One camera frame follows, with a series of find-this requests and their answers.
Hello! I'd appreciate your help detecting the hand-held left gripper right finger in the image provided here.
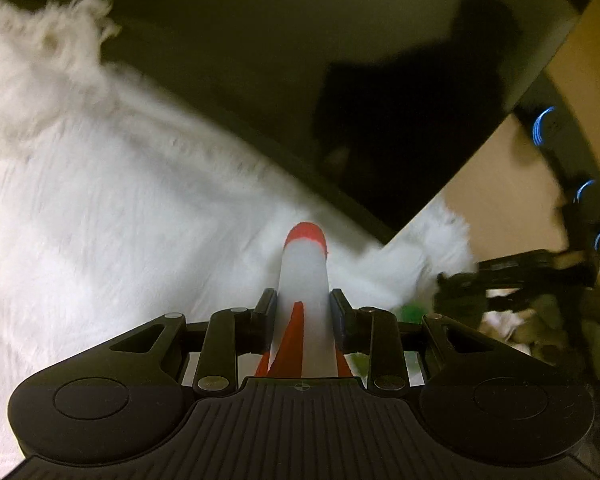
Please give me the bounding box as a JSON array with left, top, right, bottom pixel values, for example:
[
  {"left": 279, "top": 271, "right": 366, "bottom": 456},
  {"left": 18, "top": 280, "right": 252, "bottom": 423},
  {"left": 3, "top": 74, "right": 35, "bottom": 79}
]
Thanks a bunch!
[{"left": 330, "top": 290, "right": 501, "bottom": 392}]

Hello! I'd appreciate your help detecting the white fluffy blanket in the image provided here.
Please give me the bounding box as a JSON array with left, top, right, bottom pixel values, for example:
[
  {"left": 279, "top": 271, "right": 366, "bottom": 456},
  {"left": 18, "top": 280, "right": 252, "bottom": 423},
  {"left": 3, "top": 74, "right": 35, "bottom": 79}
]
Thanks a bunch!
[{"left": 0, "top": 0, "right": 481, "bottom": 480}]

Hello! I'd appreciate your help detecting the white and red soft toy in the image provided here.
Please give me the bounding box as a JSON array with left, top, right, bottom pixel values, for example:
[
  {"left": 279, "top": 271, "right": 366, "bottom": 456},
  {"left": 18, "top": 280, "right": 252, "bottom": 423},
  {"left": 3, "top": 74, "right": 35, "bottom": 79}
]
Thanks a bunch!
[{"left": 252, "top": 220, "right": 355, "bottom": 378}]

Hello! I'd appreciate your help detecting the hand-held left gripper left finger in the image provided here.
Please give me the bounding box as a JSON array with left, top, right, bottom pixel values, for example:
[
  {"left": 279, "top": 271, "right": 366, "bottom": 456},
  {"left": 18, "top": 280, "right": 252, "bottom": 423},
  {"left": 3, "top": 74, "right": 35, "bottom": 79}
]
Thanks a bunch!
[{"left": 109, "top": 289, "right": 277, "bottom": 392}]

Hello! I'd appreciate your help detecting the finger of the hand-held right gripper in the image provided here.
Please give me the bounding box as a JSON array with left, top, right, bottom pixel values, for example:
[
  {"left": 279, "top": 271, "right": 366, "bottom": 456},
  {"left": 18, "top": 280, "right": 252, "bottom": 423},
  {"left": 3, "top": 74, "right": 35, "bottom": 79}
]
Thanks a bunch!
[
  {"left": 434, "top": 271, "right": 536, "bottom": 314},
  {"left": 472, "top": 248, "right": 564, "bottom": 276}
]

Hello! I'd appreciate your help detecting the black furniture panel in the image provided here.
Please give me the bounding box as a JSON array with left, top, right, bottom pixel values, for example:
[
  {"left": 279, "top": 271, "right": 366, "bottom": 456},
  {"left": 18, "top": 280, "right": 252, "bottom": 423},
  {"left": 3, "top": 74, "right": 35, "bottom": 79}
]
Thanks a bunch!
[{"left": 0, "top": 0, "right": 598, "bottom": 250}]

